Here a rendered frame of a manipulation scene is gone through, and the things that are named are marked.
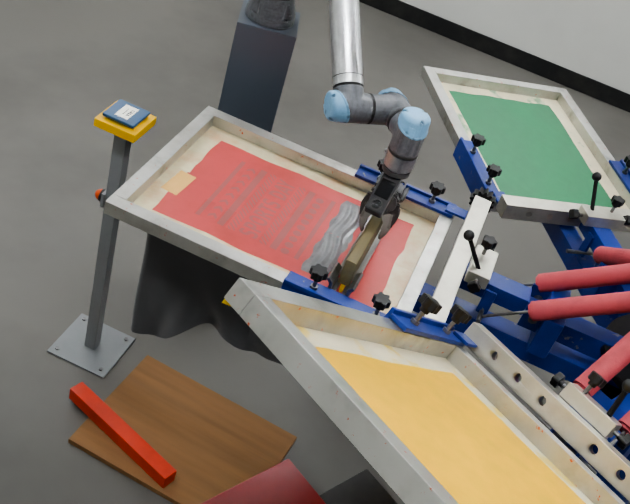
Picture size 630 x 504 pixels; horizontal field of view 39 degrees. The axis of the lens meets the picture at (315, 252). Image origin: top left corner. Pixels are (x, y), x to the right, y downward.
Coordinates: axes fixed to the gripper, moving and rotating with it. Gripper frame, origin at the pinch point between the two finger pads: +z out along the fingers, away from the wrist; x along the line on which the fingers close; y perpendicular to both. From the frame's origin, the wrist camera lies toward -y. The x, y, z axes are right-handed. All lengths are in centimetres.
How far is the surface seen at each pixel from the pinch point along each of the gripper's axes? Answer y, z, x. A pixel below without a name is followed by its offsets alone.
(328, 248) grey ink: -6.4, 5.6, 8.2
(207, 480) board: -19, 100, 18
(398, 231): 14.3, 6.3, -5.7
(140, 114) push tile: 14, 5, 75
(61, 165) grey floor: 94, 102, 143
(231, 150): 18, 6, 47
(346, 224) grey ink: 6.9, 5.9, 7.6
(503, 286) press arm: -1.5, -2.3, -36.2
